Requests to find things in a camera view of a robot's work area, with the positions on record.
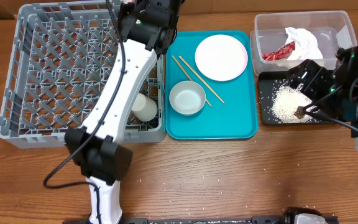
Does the brown food scrap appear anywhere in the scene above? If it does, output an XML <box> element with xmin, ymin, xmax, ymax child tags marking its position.
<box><xmin>293</xmin><ymin>106</ymin><xmax>305</xmax><ymax>119</ymax></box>

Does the white napkin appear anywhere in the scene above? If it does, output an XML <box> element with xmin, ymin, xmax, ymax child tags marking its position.
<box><xmin>285</xmin><ymin>27</ymin><xmax>323</xmax><ymax>60</ymax></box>

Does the red snack wrapper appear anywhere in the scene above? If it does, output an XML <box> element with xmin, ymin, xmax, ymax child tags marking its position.
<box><xmin>262</xmin><ymin>41</ymin><xmax>295</xmax><ymax>61</ymax></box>

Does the white cup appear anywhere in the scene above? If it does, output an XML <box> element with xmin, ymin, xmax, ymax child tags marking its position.
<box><xmin>132</xmin><ymin>93</ymin><xmax>158</xmax><ymax>122</ymax></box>

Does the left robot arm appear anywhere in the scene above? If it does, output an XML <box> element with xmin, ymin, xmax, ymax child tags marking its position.
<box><xmin>65</xmin><ymin>0</ymin><xmax>183</xmax><ymax>223</ymax></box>

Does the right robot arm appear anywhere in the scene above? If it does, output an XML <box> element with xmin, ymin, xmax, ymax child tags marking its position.
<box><xmin>287</xmin><ymin>46</ymin><xmax>358</xmax><ymax>153</ymax></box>

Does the black waste tray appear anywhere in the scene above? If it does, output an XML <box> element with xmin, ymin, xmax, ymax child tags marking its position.
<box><xmin>258</xmin><ymin>72</ymin><xmax>325</xmax><ymax>125</ymax></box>

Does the grey dishwasher rack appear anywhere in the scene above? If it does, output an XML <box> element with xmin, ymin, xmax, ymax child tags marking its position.
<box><xmin>0</xmin><ymin>1</ymin><xmax>166</xmax><ymax>149</ymax></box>

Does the white rice pile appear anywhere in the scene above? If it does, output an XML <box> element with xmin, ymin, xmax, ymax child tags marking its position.
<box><xmin>270</xmin><ymin>85</ymin><xmax>313</xmax><ymax>124</ymax></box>

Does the clear plastic bin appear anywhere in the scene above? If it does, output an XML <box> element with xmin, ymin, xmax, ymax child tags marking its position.
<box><xmin>250</xmin><ymin>11</ymin><xmax>358</xmax><ymax>75</ymax></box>

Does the teal plastic tray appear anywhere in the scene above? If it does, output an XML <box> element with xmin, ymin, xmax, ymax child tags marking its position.
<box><xmin>165</xmin><ymin>30</ymin><xmax>258</xmax><ymax>140</ymax></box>

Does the large pink plate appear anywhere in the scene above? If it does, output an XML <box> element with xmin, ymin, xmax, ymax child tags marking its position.
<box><xmin>195</xmin><ymin>34</ymin><xmax>248</xmax><ymax>82</ymax></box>

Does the wooden chopstick left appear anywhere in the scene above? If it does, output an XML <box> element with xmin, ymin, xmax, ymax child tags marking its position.
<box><xmin>172</xmin><ymin>55</ymin><xmax>212</xmax><ymax>107</ymax></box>

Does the grey bowl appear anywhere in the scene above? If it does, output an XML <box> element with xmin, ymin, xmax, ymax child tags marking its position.
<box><xmin>168</xmin><ymin>81</ymin><xmax>206</xmax><ymax>115</ymax></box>

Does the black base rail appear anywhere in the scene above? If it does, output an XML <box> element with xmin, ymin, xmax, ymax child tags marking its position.
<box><xmin>62</xmin><ymin>211</ymin><xmax>338</xmax><ymax>224</ymax></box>

